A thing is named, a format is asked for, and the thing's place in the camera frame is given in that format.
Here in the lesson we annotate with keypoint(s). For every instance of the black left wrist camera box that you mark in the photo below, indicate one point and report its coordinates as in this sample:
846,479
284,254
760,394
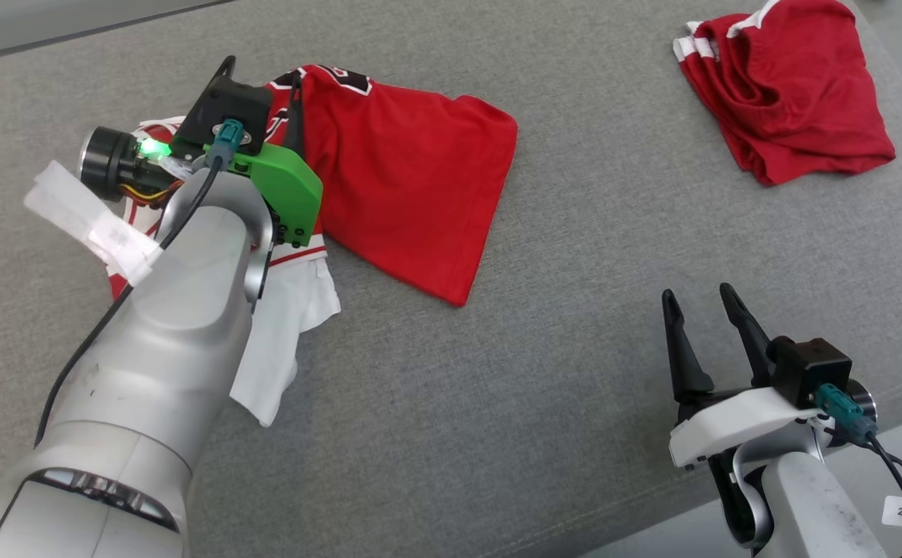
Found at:
226,112

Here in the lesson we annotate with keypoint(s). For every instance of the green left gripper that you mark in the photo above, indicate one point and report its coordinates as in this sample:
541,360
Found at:
284,190

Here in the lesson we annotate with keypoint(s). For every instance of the red shorts with white stripe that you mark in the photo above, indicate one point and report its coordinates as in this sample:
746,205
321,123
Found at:
800,93

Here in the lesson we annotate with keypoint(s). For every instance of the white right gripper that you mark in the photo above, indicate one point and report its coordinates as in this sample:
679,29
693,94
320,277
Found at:
738,422

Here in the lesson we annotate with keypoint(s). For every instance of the red jersey with white trim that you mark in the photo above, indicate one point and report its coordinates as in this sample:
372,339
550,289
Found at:
420,178

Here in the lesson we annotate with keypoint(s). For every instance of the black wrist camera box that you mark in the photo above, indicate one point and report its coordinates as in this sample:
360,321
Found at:
811,368
226,112

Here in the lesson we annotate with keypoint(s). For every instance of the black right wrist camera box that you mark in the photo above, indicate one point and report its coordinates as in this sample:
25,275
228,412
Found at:
811,368

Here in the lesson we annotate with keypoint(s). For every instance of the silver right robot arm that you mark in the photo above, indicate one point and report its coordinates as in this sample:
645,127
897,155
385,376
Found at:
807,511

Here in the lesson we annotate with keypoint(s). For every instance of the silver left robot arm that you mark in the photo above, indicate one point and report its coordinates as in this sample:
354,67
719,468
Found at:
156,364

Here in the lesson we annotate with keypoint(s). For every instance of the white tape strip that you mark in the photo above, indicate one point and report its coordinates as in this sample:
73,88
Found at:
87,217

